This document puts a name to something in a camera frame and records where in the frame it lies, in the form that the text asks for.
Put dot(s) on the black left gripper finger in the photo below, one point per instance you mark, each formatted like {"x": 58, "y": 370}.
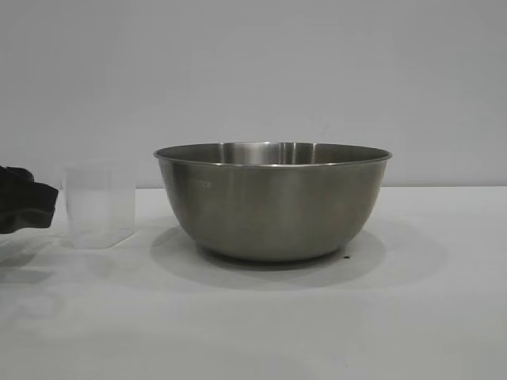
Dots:
{"x": 16, "y": 175}
{"x": 27, "y": 206}

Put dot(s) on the clear plastic measuring cup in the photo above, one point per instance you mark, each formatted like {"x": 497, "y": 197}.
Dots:
{"x": 99, "y": 206}

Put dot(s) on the stainless steel mixing bowl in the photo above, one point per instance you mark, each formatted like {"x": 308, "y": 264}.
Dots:
{"x": 269, "y": 206}

